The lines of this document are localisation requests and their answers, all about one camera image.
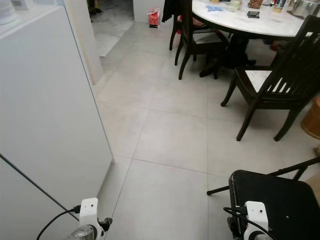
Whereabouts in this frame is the dark wooden dining chair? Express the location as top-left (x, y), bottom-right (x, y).
top-left (221, 14), bottom-right (320, 142)
top-left (167, 0), bottom-right (231, 81)

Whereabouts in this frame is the red bag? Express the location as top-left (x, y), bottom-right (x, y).
top-left (147, 8), bottom-right (161, 28)

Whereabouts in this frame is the black jacket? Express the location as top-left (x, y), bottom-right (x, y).
top-left (161, 0), bottom-right (182, 23)

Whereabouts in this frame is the orange wooden stool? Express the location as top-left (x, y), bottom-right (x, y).
top-left (300, 96), bottom-right (320, 141)

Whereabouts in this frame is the white canister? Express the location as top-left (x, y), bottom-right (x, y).
top-left (0, 0), bottom-right (19, 26)

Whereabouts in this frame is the round white dining table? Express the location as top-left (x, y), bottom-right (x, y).
top-left (191, 0), bottom-right (320, 78)

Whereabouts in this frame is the pale green jar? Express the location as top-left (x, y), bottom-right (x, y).
top-left (229, 0), bottom-right (243, 12)

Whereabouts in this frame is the yellow label bottle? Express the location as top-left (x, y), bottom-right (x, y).
top-left (273, 0), bottom-right (288, 13)

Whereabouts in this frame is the metal pot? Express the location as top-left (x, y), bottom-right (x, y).
top-left (291, 0), bottom-right (320, 19)

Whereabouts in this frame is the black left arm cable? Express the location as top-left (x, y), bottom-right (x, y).
top-left (36, 205), bottom-right (82, 240)

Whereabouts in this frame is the thin black cable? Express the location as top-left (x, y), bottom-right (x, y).
top-left (0, 153), bottom-right (76, 215)

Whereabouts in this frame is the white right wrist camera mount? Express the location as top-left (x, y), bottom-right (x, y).
top-left (243, 201), bottom-right (268, 240)

